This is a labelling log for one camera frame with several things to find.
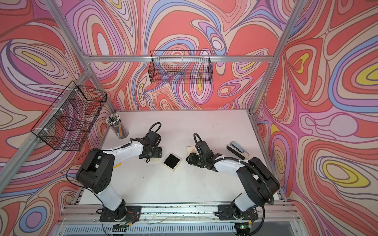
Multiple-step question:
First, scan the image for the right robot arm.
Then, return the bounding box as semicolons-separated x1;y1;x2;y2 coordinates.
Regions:
186;141;281;221

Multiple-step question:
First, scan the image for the black wire basket back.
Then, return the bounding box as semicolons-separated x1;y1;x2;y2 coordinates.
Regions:
148;50;213;85

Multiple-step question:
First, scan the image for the grey stapler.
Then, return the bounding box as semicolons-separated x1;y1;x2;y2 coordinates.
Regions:
226;141;250;160

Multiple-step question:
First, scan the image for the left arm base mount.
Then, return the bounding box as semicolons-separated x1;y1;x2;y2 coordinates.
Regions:
99;205;142;223

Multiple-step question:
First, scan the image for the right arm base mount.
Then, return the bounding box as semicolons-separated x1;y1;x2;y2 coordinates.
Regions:
214;204;259;222

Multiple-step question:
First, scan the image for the black wire basket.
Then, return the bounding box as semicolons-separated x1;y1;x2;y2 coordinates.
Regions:
31;81;107;151
148;50;213;85

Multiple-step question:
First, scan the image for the metal pen cup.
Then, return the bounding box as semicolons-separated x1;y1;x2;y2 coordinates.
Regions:
106;114;129;139

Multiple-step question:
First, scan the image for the black wire basket left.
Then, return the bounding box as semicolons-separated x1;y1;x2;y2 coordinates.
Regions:
31;81;107;151

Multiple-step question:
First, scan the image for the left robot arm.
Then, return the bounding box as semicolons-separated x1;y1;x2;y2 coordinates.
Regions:
75;131;161;221

